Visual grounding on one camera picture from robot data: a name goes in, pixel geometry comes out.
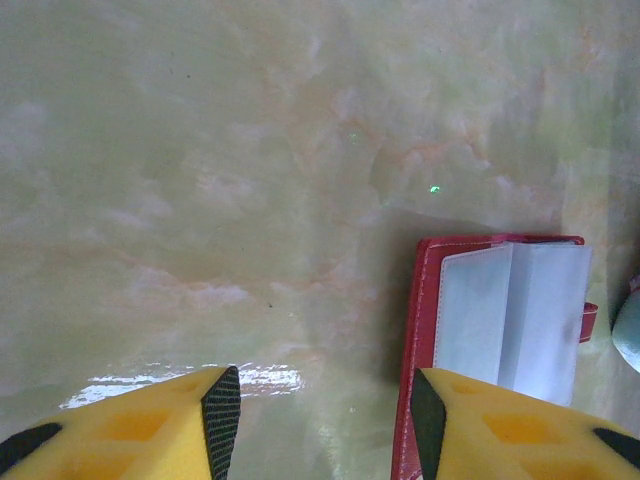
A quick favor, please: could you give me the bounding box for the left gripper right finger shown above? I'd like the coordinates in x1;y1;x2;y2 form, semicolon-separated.
410;367;640;480

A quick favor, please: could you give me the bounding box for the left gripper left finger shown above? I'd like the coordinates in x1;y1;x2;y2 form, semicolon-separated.
0;365;242;480

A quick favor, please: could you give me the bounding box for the red leather card holder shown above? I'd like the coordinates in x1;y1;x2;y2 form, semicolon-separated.
391;233;600;480

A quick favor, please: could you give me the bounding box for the pink plush pig striped shirt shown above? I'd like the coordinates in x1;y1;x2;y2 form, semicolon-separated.
610;272;640;375

